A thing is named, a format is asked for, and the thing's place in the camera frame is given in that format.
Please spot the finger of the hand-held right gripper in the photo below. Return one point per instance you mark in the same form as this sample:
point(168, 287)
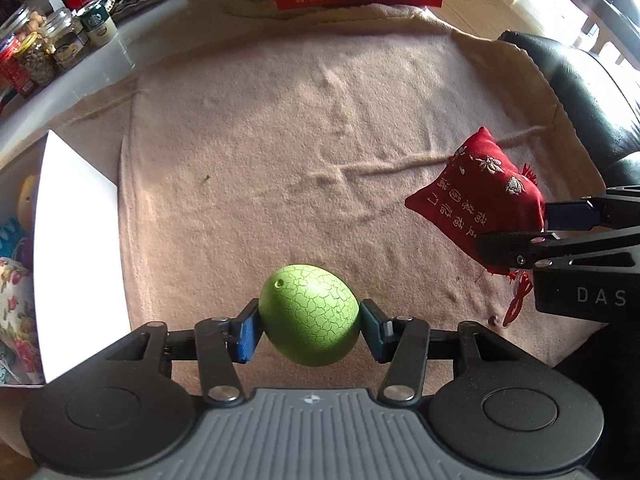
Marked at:
point(510, 249)
point(570, 216)

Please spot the floral fabric pouch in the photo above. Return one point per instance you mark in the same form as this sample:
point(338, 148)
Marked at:
point(17, 300)

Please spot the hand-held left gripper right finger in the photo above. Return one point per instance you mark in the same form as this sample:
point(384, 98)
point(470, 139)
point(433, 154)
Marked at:
point(372, 332)

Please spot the white storage box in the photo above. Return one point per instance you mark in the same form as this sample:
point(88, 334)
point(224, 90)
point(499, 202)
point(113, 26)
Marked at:
point(80, 235)

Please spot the black leather chair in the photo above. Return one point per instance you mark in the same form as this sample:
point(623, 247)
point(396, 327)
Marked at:
point(585, 90)

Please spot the green crackled toy egg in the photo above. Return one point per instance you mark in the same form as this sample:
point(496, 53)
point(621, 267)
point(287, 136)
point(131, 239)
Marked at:
point(310, 315)

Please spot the glass jar with green label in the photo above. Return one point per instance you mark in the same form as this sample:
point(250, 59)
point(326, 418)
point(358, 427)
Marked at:
point(67, 42)

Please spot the glass jar of nuts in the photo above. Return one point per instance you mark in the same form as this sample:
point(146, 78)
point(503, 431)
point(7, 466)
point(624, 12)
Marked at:
point(40, 62)

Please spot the red embroidered pouch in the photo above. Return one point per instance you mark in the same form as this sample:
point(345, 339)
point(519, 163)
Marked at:
point(475, 195)

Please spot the beige blanket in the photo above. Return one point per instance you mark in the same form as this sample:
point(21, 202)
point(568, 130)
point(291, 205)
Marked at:
point(300, 160)

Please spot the green and white cup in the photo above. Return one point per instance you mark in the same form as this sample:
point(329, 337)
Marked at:
point(97, 25)

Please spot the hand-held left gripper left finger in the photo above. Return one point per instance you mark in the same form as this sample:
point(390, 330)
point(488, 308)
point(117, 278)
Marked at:
point(247, 335)

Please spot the blue plastic toy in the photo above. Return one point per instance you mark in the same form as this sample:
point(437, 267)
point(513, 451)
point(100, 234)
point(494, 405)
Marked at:
point(7, 242)

